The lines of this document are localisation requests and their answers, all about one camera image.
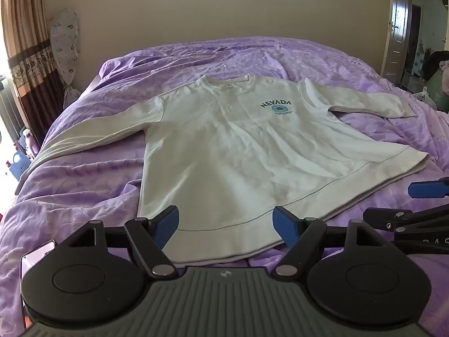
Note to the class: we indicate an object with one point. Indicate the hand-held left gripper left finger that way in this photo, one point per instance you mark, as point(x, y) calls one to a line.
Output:
point(167, 225)

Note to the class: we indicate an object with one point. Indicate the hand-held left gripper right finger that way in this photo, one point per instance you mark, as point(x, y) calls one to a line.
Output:
point(283, 225)

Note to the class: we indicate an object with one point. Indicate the wooden door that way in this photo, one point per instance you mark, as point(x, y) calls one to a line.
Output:
point(398, 14)

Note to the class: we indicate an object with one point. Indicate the blue plastic container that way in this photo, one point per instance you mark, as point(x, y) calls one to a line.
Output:
point(20, 166)

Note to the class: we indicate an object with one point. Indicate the pile of clothes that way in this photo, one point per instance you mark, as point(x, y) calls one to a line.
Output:
point(436, 73)

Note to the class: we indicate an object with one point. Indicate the white printed sweatshirt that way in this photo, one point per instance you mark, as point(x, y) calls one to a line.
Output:
point(228, 154)

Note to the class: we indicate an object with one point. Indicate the white patterned tied curtain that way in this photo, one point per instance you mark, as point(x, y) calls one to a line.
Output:
point(65, 45)

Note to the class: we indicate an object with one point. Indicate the brown patterned curtain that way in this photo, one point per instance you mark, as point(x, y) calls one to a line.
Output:
point(24, 42)

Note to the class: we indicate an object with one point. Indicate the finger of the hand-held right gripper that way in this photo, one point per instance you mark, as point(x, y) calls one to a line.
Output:
point(389, 217)
point(426, 191)

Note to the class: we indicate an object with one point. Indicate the radiator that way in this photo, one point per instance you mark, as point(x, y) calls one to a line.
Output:
point(8, 108)

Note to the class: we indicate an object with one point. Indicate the smartphone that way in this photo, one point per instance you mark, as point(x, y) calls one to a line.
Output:
point(37, 252)

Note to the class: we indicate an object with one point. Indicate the purple bottle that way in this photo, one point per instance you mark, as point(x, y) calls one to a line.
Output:
point(28, 142)

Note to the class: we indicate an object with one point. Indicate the purple bed blanket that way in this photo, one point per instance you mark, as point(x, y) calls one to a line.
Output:
point(87, 182)

